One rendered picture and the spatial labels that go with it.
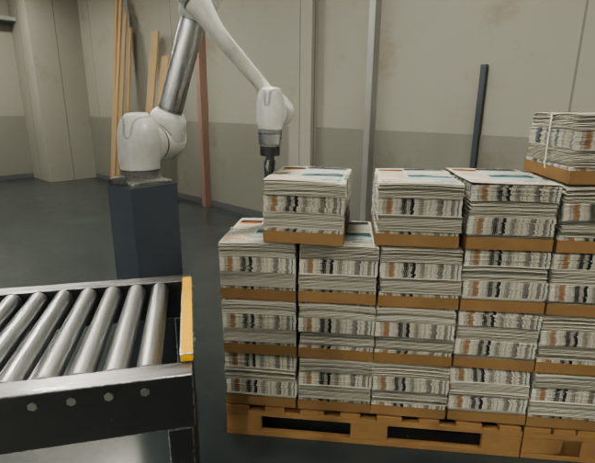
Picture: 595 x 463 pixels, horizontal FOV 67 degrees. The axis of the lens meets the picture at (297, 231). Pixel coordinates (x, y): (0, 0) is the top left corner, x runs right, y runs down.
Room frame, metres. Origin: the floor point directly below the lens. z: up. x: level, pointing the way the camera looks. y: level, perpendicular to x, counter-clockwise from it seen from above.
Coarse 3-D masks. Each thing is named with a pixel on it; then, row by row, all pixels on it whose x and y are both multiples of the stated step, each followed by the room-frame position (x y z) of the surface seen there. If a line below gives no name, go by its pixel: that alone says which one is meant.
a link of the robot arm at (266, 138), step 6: (258, 132) 1.71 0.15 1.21; (264, 132) 1.68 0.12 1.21; (270, 132) 1.68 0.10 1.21; (276, 132) 1.68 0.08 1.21; (258, 138) 1.71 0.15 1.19; (264, 138) 1.68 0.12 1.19; (270, 138) 1.68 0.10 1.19; (276, 138) 1.69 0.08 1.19; (264, 144) 1.68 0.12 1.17; (270, 144) 1.68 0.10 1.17; (276, 144) 1.69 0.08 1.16
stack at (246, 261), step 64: (256, 256) 1.53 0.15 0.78; (320, 256) 1.51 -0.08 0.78; (384, 256) 1.49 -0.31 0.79; (448, 256) 1.47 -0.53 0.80; (512, 256) 1.45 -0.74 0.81; (256, 320) 1.54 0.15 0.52; (320, 320) 1.51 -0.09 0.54; (384, 320) 1.48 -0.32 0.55; (448, 320) 1.46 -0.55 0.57; (512, 320) 1.44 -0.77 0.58; (256, 384) 1.54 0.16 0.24; (320, 384) 1.52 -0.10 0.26; (384, 384) 1.48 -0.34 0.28; (448, 384) 1.46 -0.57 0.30; (512, 384) 1.44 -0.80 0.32; (448, 448) 1.46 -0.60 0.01; (512, 448) 1.43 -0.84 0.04
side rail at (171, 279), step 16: (0, 288) 1.17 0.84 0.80; (16, 288) 1.17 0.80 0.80; (32, 288) 1.17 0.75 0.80; (48, 288) 1.17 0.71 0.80; (64, 288) 1.17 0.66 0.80; (80, 288) 1.18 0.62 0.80; (96, 288) 1.19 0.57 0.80; (128, 288) 1.21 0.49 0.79; (176, 288) 1.24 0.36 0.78; (48, 304) 1.15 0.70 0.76; (96, 304) 1.18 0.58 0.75; (144, 304) 1.21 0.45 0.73; (176, 304) 1.24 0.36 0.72; (64, 320) 1.16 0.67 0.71; (144, 320) 1.21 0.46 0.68
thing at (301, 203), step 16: (272, 176) 1.56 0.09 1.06; (288, 176) 1.57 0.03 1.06; (304, 176) 1.58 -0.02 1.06; (320, 176) 1.59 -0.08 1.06; (336, 176) 1.60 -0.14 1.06; (272, 192) 1.52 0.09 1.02; (288, 192) 1.51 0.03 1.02; (304, 192) 1.50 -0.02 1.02; (320, 192) 1.49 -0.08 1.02; (336, 192) 1.48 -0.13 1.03; (272, 208) 1.52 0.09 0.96; (288, 208) 1.51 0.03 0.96; (304, 208) 1.50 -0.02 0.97; (320, 208) 1.50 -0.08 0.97; (336, 208) 1.49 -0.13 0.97; (272, 224) 1.52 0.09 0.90; (288, 224) 1.51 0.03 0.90; (304, 224) 1.51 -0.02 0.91; (320, 224) 1.50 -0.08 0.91; (336, 224) 1.48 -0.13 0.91
